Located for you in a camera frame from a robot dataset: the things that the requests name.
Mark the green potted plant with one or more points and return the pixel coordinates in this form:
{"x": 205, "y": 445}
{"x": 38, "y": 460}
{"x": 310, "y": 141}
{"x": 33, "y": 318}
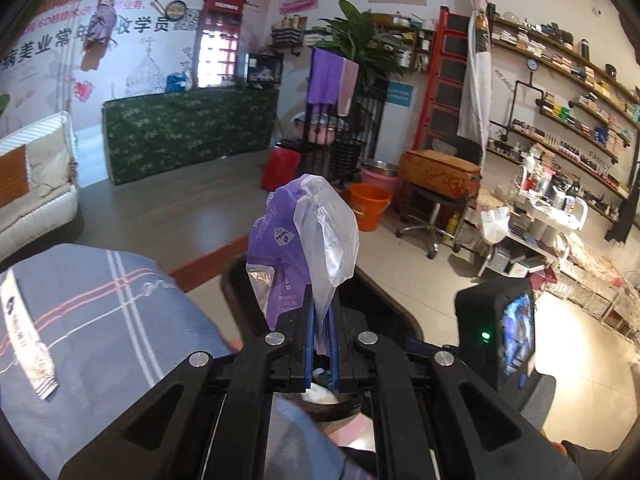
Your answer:
{"x": 360, "y": 30}

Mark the black metal rack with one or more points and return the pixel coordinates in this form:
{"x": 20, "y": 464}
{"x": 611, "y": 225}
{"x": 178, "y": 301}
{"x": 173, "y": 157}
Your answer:
{"x": 350, "y": 155}

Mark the chrome swivel stool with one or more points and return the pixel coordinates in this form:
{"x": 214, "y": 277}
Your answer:
{"x": 432, "y": 210}

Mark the pink towel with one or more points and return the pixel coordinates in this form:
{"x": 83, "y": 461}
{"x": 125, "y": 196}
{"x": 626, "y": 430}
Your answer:
{"x": 348, "y": 87}

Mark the white printed wrapper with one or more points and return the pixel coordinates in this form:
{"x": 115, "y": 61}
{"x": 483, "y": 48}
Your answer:
{"x": 27, "y": 330}

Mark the orange bucket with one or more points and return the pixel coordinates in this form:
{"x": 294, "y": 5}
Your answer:
{"x": 370, "y": 207}

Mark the orange patterned box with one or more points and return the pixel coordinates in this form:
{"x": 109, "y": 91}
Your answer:
{"x": 440, "y": 170}

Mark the curved shelves of cosmetics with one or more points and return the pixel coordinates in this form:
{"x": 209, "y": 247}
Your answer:
{"x": 565, "y": 110}

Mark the wooden wall shelf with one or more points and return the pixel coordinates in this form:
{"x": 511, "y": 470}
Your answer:
{"x": 407, "y": 42}

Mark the purple towel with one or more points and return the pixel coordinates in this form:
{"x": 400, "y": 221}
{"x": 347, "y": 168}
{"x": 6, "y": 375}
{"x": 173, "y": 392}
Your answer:
{"x": 325, "y": 77}

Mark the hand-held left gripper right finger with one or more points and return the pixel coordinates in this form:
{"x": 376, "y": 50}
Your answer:
{"x": 334, "y": 342}

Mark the blue bag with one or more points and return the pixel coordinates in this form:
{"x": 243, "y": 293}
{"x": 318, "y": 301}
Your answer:
{"x": 177, "y": 82}

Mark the red plastic bin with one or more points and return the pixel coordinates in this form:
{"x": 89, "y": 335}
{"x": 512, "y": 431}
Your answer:
{"x": 280, "y": 167}

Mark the white trolley cart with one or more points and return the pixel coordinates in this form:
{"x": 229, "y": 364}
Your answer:
{"x": 540, "y": 210}

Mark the blue wall sign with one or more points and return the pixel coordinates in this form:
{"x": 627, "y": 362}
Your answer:
{"x": 400, "y": 95}

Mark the white wicker swing sofa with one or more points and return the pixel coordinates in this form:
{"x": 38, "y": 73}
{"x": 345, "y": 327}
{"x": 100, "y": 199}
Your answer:
{"x": 40, "y": 205}

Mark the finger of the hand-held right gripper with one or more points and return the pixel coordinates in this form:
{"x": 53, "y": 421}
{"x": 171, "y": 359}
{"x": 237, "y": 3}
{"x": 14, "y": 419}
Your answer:
{"x": 425, "y": 347}

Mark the black trash bin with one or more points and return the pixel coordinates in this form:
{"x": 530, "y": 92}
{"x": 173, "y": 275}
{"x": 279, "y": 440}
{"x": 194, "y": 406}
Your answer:
{"x": 387, "y": 312}

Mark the metal basin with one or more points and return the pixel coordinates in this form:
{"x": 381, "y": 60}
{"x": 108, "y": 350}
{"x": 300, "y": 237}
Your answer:
{"x": 378, "y": 164}

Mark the white cushion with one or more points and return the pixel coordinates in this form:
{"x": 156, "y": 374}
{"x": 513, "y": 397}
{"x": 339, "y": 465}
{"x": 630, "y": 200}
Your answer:
{"x": 47, "y": 160}

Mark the small black wall shelf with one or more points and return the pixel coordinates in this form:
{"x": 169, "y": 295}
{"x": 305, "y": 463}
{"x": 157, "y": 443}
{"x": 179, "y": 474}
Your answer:
{"x": 287, "y": 35}

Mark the black picture frame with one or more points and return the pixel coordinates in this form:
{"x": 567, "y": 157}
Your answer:
{"x": 265, "y": 69}

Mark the striped grey bed sheet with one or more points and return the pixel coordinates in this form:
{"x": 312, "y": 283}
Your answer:
{"x": 125, "y": 310}

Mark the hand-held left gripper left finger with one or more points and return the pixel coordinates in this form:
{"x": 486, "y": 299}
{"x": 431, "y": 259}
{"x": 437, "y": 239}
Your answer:
{"x": 307, "y": 340}

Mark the red ladder shelf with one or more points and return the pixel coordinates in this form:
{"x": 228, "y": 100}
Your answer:
{"x": 445, "y": 70}

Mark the green floral mattress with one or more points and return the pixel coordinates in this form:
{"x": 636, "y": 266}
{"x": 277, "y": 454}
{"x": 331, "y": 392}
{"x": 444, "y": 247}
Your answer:
{"x": 190, "y": 130}

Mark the purple hanging cloth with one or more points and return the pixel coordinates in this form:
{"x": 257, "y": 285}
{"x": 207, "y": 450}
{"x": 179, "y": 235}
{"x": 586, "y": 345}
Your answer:
{"x": 106, "y": 15}

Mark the pink plastic bucket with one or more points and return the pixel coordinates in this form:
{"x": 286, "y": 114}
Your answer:
{"x": 380, "y": 179}

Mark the pink washbasin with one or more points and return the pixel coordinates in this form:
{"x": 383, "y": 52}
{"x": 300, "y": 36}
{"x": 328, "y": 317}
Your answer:
{"x": 320, "y": 132}

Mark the purple plastic bag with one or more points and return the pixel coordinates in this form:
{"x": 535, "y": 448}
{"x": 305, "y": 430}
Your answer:
{"x": 280, "y": 250}

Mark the white plastic bag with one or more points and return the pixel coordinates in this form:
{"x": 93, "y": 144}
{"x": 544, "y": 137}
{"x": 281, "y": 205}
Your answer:
{"x": 495, "y": 224}

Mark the red phone booth cabinet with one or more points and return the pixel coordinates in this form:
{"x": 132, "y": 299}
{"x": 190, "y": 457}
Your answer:
{"x": 220, "y": 35}

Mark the brown cushion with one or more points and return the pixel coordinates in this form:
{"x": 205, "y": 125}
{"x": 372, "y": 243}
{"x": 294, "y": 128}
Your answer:
{"x": 12, "y": 175}

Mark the person's right forearm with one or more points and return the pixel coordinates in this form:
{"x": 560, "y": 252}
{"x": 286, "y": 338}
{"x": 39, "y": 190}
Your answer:
{"x": 592, "y": 462}

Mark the large wall poster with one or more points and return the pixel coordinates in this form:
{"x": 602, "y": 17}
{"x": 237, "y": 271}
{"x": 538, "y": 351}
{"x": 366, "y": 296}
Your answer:
{"x": 150, "y": 25}

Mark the white hanging apron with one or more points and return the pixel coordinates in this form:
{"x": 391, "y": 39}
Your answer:
{"x": 475, "y": 85}

